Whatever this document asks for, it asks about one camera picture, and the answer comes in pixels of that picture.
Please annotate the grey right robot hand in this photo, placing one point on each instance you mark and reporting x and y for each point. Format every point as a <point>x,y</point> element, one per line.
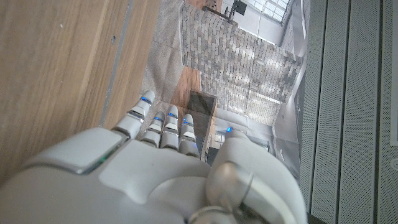
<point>140,186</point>

